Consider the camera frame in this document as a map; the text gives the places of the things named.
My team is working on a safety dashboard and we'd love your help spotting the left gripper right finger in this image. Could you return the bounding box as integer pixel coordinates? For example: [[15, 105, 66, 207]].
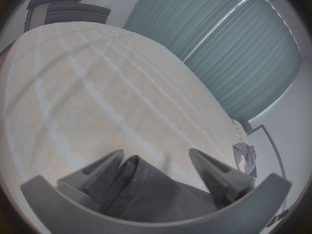
[[189, 148, 255, 207]]

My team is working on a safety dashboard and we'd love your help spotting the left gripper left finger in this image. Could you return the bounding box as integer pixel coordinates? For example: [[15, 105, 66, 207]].
[[57, 149, 124, 205]]

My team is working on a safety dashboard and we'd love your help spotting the black T-shirt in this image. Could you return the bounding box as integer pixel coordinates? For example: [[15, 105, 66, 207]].
[[86, 155, 218, 222]]

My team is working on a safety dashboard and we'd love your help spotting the bed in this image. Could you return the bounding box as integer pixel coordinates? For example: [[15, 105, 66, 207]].
[[0, 21, 286, 214]]

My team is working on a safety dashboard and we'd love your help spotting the grey garment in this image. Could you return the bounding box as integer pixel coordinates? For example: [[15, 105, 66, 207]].
[[232, 143, 257, 174]]

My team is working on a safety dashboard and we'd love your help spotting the white printed pillow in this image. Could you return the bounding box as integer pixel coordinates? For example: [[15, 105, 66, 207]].
[[230, 118, 249, 146]]

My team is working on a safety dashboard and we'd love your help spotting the grey bedside table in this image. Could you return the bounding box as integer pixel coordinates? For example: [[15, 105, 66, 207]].
[[240, 117, 251, 132]]

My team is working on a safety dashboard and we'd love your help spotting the blue-green curtain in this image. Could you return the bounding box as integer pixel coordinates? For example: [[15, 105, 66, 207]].
[[184, 0, 304, 120], [123, 0, 255, 61]]

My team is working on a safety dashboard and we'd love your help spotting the black chest of drawers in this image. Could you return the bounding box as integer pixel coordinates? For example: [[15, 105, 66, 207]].
[[26, 0, 111, 31]]

